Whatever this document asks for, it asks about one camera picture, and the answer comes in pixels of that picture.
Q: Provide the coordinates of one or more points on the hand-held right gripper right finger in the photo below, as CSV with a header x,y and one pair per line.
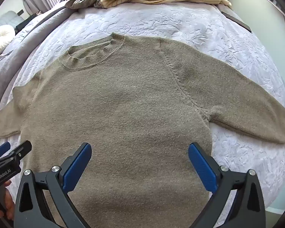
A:
x,y
203,168

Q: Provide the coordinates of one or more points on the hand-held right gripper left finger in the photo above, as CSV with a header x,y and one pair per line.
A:
x,y
77,168

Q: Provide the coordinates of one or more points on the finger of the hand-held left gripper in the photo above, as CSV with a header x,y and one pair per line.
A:
x,y
2,149
21,148

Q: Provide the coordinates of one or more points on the olive knitted sweater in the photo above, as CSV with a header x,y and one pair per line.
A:
x,y
133,99

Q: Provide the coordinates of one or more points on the person's left hand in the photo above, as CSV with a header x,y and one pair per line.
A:
x,y
8,206

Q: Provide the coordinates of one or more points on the white round cushion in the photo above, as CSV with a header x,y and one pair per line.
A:
x,y
1,39

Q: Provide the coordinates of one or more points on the dark object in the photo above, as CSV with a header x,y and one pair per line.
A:
x,y
26,23

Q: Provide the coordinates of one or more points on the grey sofa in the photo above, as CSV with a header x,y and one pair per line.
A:
x,y
7,17

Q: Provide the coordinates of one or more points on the white embossed blanket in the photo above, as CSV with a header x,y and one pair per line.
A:
x,y
180,21

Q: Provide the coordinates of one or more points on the black flat device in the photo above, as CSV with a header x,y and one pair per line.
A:
x,y
237,22

